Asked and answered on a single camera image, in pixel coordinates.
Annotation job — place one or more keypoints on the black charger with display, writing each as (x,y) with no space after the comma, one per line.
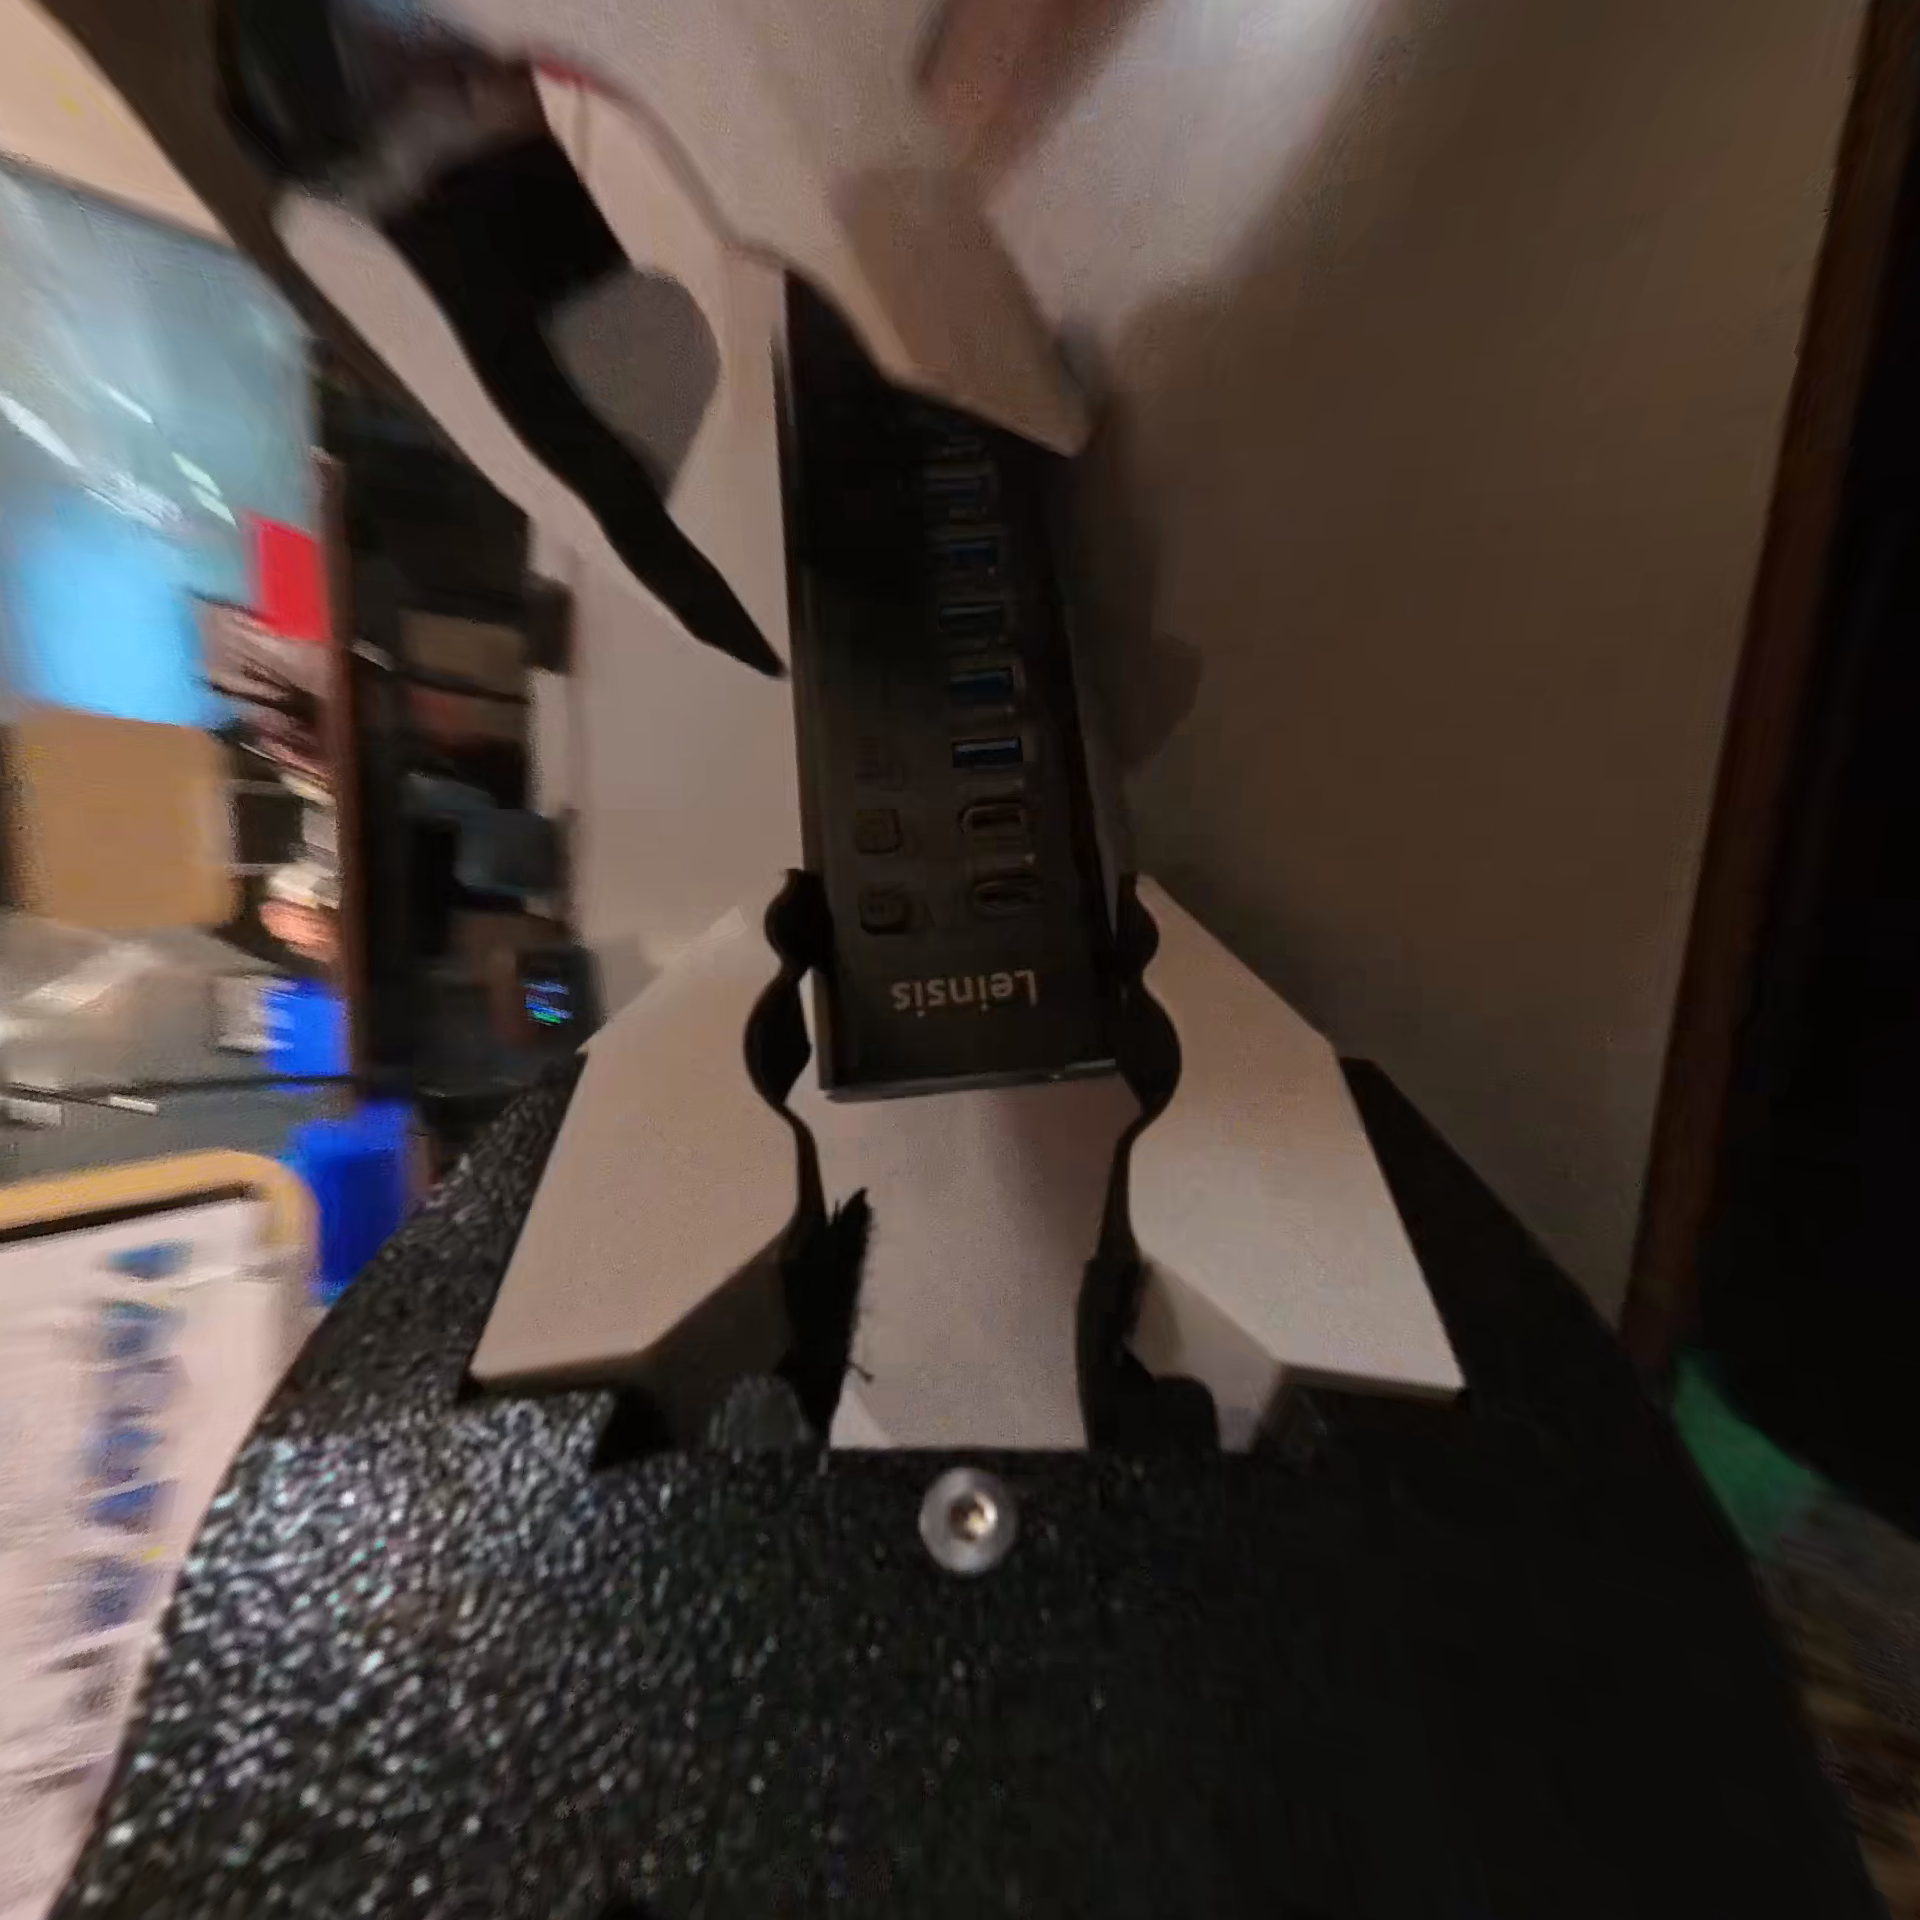
(547,998)

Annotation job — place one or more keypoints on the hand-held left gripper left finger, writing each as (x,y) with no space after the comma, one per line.
(645,1201)

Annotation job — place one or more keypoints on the tan board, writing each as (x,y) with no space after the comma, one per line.
(120,810)

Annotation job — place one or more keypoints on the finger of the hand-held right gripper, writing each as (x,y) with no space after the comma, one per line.
(525,346)
(902,270)

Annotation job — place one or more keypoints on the blue plastic bin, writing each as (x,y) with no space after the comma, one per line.
(354,1185)

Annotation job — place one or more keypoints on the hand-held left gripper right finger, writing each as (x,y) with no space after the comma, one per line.
(1290,1201)

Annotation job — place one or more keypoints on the black usb hub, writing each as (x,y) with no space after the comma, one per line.
(902,599)

